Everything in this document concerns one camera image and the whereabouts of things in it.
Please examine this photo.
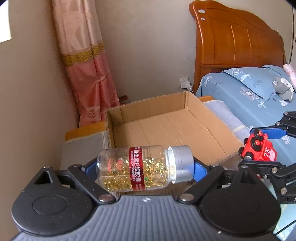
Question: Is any pink fabric item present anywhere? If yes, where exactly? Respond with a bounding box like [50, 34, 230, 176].
[283, 64, 296, 90]

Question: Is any open cardboard box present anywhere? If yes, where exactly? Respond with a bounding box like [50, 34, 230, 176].
[105, 92, 242, 170]

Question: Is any red toy train car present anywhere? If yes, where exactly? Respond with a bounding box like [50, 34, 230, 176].
[238, 128, 278, 162]

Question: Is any dark red object behind curtain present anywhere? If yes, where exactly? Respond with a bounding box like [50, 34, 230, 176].
[118, 95, 128, 104]

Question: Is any blue floral pillow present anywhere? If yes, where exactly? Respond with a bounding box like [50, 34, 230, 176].
[223, 65, 291, 100]

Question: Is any white wall charger plug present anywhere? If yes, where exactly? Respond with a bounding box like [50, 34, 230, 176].
[180, 77, 192, 91]

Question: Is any grey checked table mat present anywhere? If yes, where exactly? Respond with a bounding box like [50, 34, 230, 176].
[60, 96, 253, 170]

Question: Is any blue floral bed sheet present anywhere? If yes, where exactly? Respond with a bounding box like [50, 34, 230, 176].
[195, 65, 296, 167]

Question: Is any clear capsule bottle silver cap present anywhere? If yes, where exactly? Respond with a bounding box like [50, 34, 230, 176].
[97, 146, 194, 192]

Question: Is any wooden bed headboard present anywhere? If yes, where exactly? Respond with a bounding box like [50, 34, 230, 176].
[189, 1, 286, 92]

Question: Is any pink patterned curtain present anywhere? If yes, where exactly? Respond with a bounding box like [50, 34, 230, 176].
[52, 1, 119, 126]

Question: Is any grey plush toy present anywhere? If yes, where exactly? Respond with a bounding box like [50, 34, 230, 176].
[273, 77, 294, 101]

